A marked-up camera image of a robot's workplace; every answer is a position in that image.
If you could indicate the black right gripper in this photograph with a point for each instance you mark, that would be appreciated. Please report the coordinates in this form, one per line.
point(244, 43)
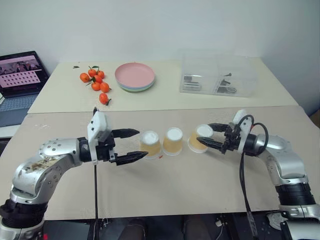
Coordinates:
point(232, 140)

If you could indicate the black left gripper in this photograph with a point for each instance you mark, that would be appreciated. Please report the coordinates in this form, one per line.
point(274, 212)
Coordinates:
point(105, 152)

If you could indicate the yellow paper cup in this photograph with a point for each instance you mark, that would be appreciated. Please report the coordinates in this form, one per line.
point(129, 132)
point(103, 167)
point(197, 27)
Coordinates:
point(172, 143)
point(196, 146)
point(150, 145)

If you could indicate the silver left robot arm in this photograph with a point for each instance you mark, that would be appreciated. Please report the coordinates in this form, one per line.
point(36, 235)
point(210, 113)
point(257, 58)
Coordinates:
point(32, 172)

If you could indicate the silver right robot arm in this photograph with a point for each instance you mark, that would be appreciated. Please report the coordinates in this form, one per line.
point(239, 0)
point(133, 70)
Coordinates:
point(287, 160)

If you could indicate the black small parts pile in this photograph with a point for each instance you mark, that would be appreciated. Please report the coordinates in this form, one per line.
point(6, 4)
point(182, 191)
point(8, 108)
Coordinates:
point(191, 78)
point(226, 87)

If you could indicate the orange tangerine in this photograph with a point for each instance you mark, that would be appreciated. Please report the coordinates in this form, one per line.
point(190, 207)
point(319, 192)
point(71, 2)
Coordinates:
point(92, 72)
point(103, 98)
point(95, 86)
point(100, 74)
point(98, 79)
point(84, 77)
point(104, 87)

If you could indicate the green plastic plate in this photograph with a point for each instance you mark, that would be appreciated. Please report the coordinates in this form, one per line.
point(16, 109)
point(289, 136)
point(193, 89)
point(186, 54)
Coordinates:
point(136, 90)

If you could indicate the beige table cover sheet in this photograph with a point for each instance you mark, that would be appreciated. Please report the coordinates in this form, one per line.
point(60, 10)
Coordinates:
point(175, 185)

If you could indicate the black small screw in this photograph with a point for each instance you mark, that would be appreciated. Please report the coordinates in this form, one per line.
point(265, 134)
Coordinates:
point(227, 74)

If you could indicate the blue plastic plate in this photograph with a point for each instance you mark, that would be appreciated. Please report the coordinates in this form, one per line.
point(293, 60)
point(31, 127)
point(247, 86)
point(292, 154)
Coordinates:
point(150, 85)

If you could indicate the clear plastic organizer box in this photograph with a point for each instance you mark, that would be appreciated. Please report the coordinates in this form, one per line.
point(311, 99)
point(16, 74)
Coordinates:
point(240, 75)

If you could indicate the pink plastic plate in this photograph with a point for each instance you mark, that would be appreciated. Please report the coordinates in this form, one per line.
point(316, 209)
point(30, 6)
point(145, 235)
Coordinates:
point(135, 73)

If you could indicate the white plug connector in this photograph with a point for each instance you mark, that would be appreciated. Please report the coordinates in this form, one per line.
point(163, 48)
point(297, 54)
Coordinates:
point(219, 222)

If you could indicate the loose green leaf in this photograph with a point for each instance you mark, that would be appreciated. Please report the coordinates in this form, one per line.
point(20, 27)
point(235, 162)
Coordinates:
point(75, 67)

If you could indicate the open grey laptop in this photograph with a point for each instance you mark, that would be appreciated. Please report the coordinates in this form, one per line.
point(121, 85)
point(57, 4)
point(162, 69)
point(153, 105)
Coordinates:
point(20, 82)

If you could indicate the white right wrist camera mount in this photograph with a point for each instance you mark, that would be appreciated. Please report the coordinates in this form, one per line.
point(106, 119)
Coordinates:
point(243, 136)

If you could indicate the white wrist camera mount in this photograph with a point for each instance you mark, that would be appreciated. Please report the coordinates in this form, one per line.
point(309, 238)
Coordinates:
point(98, 123)
point(243, 136)

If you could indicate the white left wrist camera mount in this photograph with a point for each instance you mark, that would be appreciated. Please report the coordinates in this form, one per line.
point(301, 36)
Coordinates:
point(98, 123)

